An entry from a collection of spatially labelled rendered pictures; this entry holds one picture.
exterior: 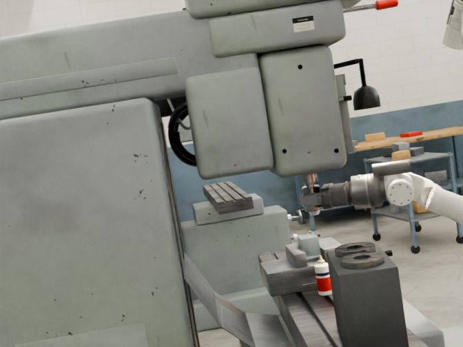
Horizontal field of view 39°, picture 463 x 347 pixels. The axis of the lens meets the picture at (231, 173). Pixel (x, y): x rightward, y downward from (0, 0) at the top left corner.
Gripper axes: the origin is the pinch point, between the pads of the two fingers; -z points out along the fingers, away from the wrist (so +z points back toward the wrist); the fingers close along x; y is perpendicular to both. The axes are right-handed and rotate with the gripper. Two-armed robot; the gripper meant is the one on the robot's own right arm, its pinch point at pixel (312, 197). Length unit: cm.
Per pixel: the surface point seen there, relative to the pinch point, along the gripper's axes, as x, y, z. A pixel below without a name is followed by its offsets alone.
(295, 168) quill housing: 11.0, -9.7, -1.3
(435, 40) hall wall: -713, -76, 77
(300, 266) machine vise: -7.6, 20.3, -7.8
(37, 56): 31, -47, -55
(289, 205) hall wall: -641, 101, -132
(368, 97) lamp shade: -5.8, -24.0, 18.1
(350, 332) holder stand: 45, 21, 10
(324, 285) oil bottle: -1.9, 24.7, -0.6
